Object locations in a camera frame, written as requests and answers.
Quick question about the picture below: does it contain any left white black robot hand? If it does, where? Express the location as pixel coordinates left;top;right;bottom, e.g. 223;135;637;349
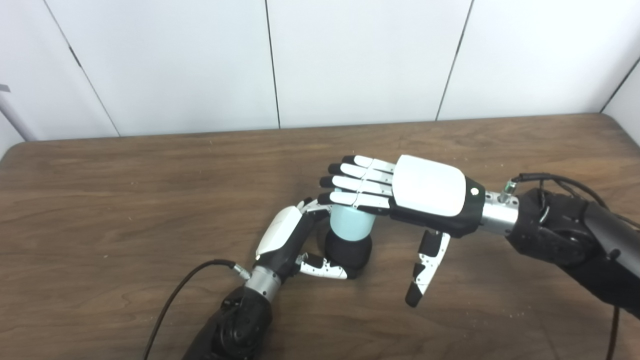
254;197;359;281

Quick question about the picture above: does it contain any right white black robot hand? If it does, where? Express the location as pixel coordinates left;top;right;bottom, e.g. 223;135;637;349
317;154;486;308

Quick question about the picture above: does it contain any black flared nozzle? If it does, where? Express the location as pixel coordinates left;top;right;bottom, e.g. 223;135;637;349
324;230;373;275

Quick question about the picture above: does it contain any light-blue hose piece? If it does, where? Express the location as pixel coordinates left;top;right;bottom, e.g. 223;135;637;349
329;189;377;242

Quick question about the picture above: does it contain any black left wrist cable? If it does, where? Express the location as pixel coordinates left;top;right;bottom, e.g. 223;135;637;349
142;259;251;360

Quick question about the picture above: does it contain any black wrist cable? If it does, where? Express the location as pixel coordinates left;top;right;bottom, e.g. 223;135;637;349
500;173;640;360
142;259;251;360

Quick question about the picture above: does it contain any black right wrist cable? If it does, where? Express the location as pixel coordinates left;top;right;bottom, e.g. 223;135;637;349
500;173;640;360

